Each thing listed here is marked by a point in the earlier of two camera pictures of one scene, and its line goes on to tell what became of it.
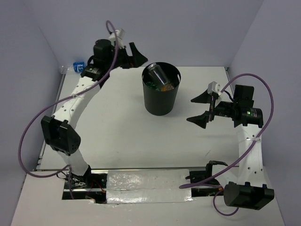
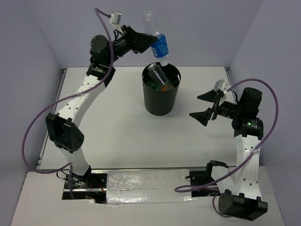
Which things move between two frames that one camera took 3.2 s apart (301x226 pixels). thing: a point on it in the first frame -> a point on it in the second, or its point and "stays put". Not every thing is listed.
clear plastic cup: [157, 75] stays put
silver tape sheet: [127, 186] stays put
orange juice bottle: [167, 86] stays put
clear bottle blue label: [76, 67] -> [160, 49]
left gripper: [137, 59] -> [137, 42]
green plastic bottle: [151, 85] stays put
